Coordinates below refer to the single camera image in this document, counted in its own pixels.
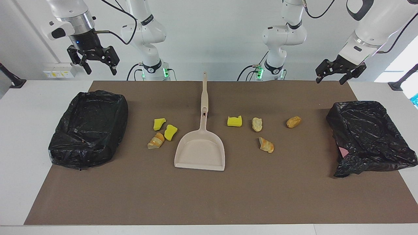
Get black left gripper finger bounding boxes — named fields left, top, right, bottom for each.
left=340, top=67, right=367, bottom=85
left=315, top=60, right=337, bottom=84

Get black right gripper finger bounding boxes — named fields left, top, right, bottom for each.
left=100, top=46, right=120, bottom=76
left=67, top=46, right=92, bottom=75

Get brown oval bread roll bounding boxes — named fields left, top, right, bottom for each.
left=286, top=116, right=302, bottom=129

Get notched yellow sponge piece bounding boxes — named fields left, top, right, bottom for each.
left=164, top=124, right=178, bottom=141

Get cut croissant piece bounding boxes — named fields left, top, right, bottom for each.
left=259, top=137, right=275, bottom=153

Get beige brush black bristles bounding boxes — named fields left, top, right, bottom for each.
left=201, top=72, right=211, bottom=115

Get beige plastic dustpan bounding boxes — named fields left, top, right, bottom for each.
left=174, top=106, right=226, bottom=171

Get crumpled black trash bag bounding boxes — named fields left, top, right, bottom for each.
left=326, top=101, right=418, bottom=178

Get black bag lined trash bin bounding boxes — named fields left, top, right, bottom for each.
left=48, top=90, right=129, bottom=171

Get brown table mat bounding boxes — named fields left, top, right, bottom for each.
left=24, top=81, right=418, bottom=226

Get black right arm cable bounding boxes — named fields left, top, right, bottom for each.
left=95, top=0, right=139, bottom=45

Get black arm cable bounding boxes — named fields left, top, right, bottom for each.
left=302, top=0, right=418, bottom=54
left=95, top=0, right=139, bottom=45

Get black base cable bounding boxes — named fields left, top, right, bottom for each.
left=126, top=63, right=144, bottom=81
left=237, top=51, right=269, bottom=81

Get white wall socket box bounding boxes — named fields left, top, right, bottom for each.
left=43, top=63, right=78, bottom=78

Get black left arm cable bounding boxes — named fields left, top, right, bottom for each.
left=302, top=0, right=418, bottom=54

